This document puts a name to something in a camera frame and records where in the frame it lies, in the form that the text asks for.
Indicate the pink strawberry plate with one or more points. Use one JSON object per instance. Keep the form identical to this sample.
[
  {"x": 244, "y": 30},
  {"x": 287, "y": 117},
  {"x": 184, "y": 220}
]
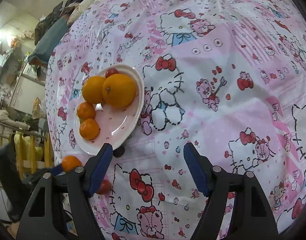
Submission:
[{"x": 116, "y": 125}]

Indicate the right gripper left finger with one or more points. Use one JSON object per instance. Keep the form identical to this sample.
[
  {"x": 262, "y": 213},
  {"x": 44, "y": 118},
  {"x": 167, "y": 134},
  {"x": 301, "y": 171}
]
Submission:
[{"x": 44, "y": 215}]

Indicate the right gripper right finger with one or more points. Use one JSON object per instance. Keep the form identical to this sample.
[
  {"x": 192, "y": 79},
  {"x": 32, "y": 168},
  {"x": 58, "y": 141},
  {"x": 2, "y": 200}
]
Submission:
[{"x": 251, "y": 218}]

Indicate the Hello Kitty pink tablecloth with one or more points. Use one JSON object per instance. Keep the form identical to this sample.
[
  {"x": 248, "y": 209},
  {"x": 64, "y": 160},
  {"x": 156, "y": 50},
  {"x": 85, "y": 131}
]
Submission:
[{"x": 229, "y": 76}]

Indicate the red cherry tomato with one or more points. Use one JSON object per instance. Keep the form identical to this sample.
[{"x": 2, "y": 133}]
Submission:
[
  {"x": 110, "y": 72},
  {"x": 104, "y": 188}
]

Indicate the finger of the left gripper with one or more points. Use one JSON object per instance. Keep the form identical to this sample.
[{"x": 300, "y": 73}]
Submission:
[{"x": 57, "y": 170}]

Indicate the medium orange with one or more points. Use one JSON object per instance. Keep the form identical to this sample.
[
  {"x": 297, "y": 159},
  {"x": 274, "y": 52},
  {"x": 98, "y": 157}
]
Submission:
[{"x": 92, "y": 90}]

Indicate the teal blue pillow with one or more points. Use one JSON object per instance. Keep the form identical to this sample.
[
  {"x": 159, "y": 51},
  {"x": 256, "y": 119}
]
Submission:
[{"x": 44, "y": 48}]

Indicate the small mandarin orange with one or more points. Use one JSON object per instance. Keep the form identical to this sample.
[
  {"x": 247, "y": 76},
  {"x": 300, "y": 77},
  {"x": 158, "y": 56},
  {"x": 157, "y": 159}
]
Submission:
[{"x": 86, "y": 111}]

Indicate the yellow wooden rack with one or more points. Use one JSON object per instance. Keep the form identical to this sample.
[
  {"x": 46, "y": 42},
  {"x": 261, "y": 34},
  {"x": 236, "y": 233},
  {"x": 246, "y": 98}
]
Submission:
[{"x": 33, "y": 151}]

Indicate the large navel orange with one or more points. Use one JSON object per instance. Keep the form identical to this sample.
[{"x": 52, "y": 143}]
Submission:
[{"x": 119, "y": 90}]

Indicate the pile of dark clothes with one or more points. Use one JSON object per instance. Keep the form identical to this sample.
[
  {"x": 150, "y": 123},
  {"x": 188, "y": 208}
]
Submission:
[{"x": 61, "y": 9}]

